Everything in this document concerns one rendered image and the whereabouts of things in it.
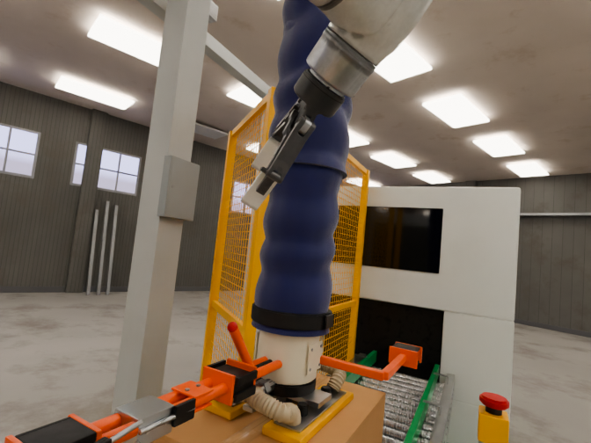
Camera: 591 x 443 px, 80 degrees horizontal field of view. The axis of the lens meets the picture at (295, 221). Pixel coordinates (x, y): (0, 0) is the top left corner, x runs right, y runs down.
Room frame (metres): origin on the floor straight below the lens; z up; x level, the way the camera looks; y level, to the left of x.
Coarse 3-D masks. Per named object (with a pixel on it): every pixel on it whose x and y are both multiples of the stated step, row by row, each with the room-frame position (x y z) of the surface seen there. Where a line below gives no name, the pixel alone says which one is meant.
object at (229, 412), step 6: (210, 402) 0.92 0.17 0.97; (216, 402) 0.93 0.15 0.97; (210, 408) 0.91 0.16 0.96; (216, 408) 0.90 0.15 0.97; (222, 408) 0.90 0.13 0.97; (228, 408) 0.90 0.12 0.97; (234, 408) 0.90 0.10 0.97; (240, 408) 0.91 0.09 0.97; (216, 414) 0.90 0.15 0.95; (222, 414) 0.89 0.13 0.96; (228, 414) 0.88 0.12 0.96; (234, 414) 0.89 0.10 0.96; (240, 414) 0.91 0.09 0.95
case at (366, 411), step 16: (320, 384) 1.17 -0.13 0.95; (352, 384) 1.20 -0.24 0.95; (352, 400) 1.07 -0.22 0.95; (368, 400) 1.08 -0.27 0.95; (384, 400) 1.15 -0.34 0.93; (208, 416) 0.89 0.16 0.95; (240, 416) 0.91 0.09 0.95; (256, 416) 0.92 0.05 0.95; (336, 416) 0.96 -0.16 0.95; (352, 416) 0.97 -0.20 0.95; (368, 416) 0.99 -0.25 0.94; (176, 432) 0.80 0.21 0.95; (192, 432) 0.81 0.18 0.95; (208, 432) 0.82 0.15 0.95; (224, 432) 0.82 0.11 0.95; (240, 432) 0.83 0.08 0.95; (256, 432) 0.84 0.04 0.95; (320, 432) 0.87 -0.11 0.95; (336, 432) 0.87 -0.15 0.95; (352, 432) 0.88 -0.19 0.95; (368, 432) 1.01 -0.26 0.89
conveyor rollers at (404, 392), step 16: (368, 384) 2.36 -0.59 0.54; (384, 384) 2.40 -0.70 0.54; (400, 384) 2.44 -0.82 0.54; (416, 384) 2.48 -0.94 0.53; (400, 400) 2.18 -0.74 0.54; (416, 400) 2.22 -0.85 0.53; (432, 400) 2.19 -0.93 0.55; (384, 416) 1.95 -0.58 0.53; (400, 416) 1.93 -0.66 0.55; (432, 416) 2.01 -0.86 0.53; (384, 432) 1.77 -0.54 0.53; (400, 432) 1.75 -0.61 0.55
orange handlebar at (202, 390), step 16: (272, 368) 0.88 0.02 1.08; (352, 368) 0.94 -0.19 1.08; (368, 368) 0.92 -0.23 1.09; (384, 368) 0.94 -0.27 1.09; (192, 384) 0.71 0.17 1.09; (208, 384) 0.74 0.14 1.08; (224, 384) 0.73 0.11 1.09; (176, 400) 0.67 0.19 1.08; (208, 400) 0.69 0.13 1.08; (112, 416) 0.57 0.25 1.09; (112, 432) 0.52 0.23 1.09
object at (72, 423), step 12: (60, 420) 0.51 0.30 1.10; (72, 420) 0.52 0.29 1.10; (84, 420) 0.52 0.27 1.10; (24, 432) 0.48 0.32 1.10; (36, 432) 0.48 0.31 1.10; (48, 432) 0.48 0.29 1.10; (60, 432) 0.48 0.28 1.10; (72, 432) 0.49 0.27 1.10; (84, 432) 0.49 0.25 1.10; (96, 432) 0.49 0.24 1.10
